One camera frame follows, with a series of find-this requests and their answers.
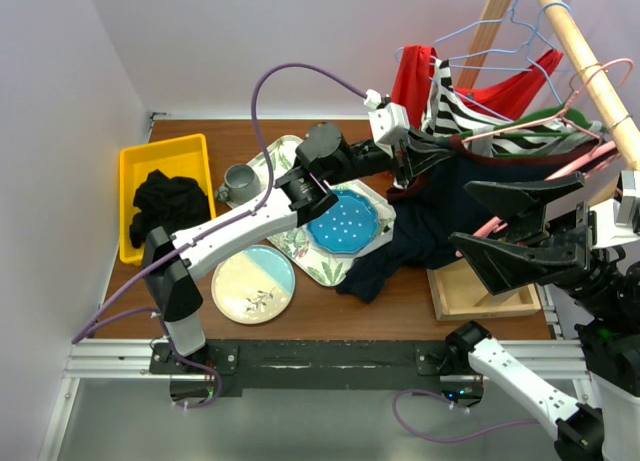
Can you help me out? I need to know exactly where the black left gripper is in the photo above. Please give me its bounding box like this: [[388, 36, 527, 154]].
[[324, 121, 456, 187]]

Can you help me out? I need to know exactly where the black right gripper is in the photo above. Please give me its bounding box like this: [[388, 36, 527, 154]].
[[446, 164, 622, 313]]

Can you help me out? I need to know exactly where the navy maroon-trimmed tank top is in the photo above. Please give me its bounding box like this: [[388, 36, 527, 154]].
[[336, 142, 594, 303]]

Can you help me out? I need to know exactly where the thick pink plastic hanger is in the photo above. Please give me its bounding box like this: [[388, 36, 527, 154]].
[[473, 141, 618, 242]]

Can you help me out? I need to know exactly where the thin pink wire hanger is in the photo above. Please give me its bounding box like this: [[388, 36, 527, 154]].
[[462, 57, 635, 143]]

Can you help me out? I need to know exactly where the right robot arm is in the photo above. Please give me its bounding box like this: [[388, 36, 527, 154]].
[[445, 171, 639, 460]]

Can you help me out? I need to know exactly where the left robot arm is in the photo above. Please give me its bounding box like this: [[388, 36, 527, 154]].
[[143, 122, 455, 373]]

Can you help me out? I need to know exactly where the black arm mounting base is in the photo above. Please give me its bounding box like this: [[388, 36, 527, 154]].
[[149, 336, 486, 400]]

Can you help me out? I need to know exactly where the black white striped tank top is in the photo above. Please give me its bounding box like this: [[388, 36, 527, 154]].
[[420, 58, 596, 157]]

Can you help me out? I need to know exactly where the grey tank top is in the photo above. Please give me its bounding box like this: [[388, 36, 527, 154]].
[[467, 120, 604, 156]]

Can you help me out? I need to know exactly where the red tank top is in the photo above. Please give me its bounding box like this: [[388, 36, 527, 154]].
[[391, 44, 563, 127]]

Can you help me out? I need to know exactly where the green plastic hanger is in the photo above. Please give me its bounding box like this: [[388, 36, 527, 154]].
[[459, 108, 589, 138]]

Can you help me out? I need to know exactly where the blue dotted plate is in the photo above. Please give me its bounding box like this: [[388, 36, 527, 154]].
[[306, 189, 379, 254]]

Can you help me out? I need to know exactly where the leaf-patterned rectangular tray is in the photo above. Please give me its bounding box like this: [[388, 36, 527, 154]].
[[224, 134, 399, 288]]

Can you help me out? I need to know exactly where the grey ceramic mug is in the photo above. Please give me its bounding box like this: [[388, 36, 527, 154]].
[[215, 164, 262, 205]]

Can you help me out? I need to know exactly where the cream and blue plate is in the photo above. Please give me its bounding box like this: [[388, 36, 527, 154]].
[[211, 245, 296, 325]]

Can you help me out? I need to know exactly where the yellow plastic bin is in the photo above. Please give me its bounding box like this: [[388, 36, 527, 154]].
[[119, 133, 216, 265]]

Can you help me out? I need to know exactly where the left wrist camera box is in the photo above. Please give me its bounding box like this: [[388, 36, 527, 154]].
[[368, 103, 411, 146]]

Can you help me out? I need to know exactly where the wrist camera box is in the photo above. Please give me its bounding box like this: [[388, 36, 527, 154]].
[[589, 170, 639, 249], [368, 103, 411, 146]]

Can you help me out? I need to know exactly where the wooden clothes rack frame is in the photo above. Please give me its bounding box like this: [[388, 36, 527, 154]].
[[450, 0, 639, 331]]

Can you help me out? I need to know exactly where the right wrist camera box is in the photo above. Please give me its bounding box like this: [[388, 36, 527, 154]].
[[589, 170, 639, 249]]

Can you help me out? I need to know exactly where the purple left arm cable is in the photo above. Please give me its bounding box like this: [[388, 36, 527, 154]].
[[72, 63, 386, 345]]

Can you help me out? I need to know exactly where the blue wire hanger front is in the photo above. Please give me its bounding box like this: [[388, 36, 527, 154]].
[[393, 3, 571, 122]]

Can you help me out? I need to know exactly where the blue wire hanger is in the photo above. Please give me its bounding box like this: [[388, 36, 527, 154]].
[[393, 3, 571, 122], [431, 0, 553, 74]]

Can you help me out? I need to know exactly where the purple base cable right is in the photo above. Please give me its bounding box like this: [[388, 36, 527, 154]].
[[392, 388, 541, 442]]

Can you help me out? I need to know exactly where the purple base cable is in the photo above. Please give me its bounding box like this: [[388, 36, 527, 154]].
[[159, 363, 221, 411], [392, 388, 541, 442]]

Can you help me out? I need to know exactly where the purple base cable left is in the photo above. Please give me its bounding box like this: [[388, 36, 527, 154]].
[[159, 363, 221, 411]]

